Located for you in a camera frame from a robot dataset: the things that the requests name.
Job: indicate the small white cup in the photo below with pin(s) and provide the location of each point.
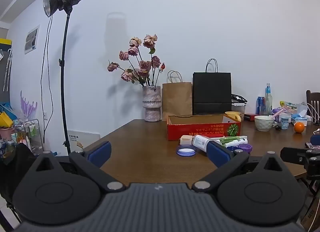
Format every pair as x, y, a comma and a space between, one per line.
285, 123

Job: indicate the tissue pack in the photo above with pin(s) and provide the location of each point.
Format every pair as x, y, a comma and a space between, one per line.
300, 113

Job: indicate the beige small jar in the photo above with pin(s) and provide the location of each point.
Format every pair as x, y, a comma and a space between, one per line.
186, 139

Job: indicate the white textured bowl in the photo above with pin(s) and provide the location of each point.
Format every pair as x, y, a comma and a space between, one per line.
264, 123

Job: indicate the blue drink can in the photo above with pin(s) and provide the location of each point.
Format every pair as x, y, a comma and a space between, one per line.
260, 105

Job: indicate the yellow bag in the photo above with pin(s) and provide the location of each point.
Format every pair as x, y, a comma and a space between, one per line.
5, 119

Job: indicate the dried pink rose bouquet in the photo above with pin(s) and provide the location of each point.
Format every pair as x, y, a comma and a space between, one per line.
145, 66

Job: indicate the purple flower decoration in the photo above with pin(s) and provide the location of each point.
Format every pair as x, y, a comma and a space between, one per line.
28, 108

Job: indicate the green spray bottle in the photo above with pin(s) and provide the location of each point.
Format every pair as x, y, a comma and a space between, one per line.
231, 139

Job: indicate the orange fruit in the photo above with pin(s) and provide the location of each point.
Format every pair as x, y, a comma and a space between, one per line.
299, 127

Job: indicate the black studio light head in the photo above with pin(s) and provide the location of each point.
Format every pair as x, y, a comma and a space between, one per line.
60, 0

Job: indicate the red cardboard box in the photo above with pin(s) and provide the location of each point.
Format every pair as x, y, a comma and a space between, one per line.
200, 128

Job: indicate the clear cotton swab box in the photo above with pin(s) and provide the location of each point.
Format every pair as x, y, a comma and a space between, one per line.
200, 143

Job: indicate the purple plastic container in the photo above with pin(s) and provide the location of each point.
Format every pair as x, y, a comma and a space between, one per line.
275, 113

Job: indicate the colourful snack packet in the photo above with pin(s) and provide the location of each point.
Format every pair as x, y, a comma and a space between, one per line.
288, 105

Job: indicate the grey cabinet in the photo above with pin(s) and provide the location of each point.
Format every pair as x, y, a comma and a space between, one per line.
3, 71

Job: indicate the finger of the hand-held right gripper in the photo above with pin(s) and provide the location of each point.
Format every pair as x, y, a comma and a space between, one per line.
292, 155
315, 139

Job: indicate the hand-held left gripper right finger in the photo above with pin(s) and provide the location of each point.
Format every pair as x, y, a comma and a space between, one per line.
217, 154

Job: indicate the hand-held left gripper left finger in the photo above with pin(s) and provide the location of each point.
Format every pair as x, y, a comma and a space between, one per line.
100, 154

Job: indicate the clear container with black lid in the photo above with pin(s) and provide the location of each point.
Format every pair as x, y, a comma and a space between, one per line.
238, 105

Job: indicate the wall poster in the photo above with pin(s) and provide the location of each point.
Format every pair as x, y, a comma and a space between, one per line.
32, 39

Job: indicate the yellow mug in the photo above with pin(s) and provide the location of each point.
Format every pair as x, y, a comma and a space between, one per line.
233, 115

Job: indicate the small dark red box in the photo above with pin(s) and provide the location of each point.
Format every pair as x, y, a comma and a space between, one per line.
250, 117

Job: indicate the brown cardboard carton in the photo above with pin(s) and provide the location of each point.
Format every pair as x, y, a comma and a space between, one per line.
312, 214

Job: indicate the speckled pink vase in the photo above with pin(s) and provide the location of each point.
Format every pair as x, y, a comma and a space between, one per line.
151, 104

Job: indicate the white spray bottle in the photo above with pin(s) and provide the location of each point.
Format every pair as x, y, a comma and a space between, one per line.
235, 143

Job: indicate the black paper bag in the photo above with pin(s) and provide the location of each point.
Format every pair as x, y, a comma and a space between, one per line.
212, 93

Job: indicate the brown paper bag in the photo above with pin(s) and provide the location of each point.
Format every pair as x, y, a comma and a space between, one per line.
177, 99

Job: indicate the wooden chair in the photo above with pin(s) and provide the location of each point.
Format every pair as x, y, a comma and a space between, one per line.
313, 104

